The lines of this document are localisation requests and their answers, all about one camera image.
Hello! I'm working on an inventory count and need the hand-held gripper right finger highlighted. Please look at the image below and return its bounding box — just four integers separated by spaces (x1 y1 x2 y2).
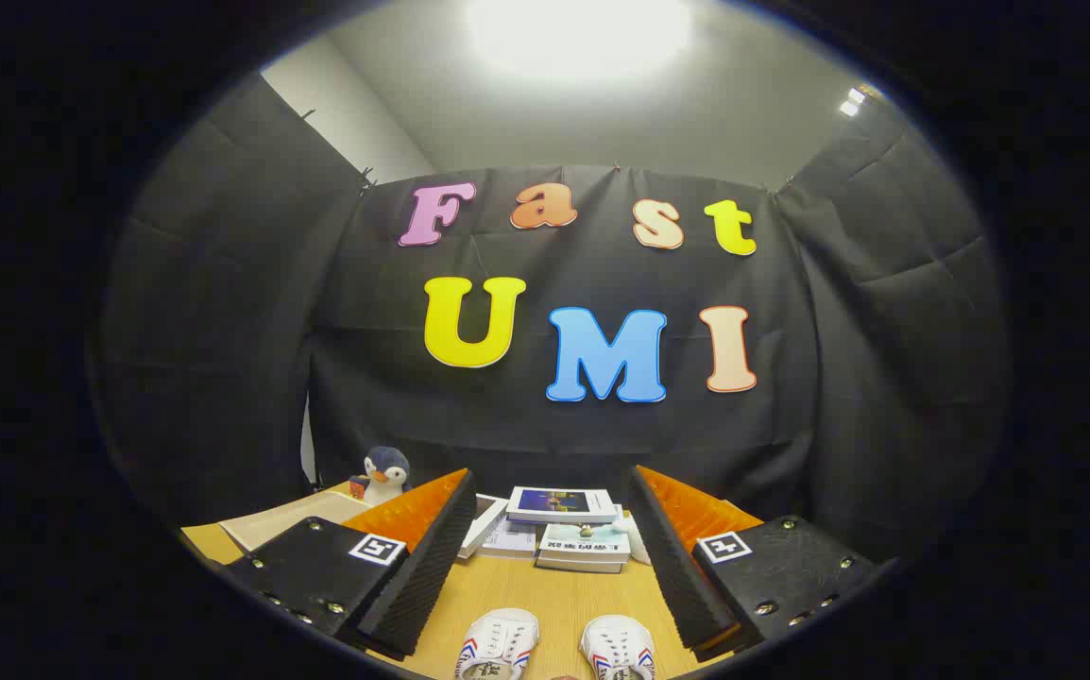
628 465 886 662

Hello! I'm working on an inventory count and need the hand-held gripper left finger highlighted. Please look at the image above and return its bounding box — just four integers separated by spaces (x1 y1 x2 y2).
224 467 478 662

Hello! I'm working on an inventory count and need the white canvas shoe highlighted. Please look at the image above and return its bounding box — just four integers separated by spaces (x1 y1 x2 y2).
455 607 541 680
580 614 656 680

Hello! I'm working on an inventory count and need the beige fabric storage box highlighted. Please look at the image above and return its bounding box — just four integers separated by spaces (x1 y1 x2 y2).
219 489 376 553

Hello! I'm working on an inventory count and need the white text cover book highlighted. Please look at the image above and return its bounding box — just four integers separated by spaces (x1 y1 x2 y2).
479 518 538 560

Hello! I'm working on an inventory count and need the plain thick book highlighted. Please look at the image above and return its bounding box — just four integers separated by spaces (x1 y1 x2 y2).
536 555 626 575

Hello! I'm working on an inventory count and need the teal cover book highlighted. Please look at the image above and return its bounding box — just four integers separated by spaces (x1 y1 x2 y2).
537 522 631 563

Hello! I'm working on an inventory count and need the penguin plush toy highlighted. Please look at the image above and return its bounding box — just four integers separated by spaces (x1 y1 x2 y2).
349 446 412 506

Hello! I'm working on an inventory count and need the blue picture cover book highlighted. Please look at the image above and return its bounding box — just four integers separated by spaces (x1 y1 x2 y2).
505 486 620 525

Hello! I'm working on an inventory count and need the large ceiling light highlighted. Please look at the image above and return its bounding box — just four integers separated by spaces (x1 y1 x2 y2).
465 0 697 81

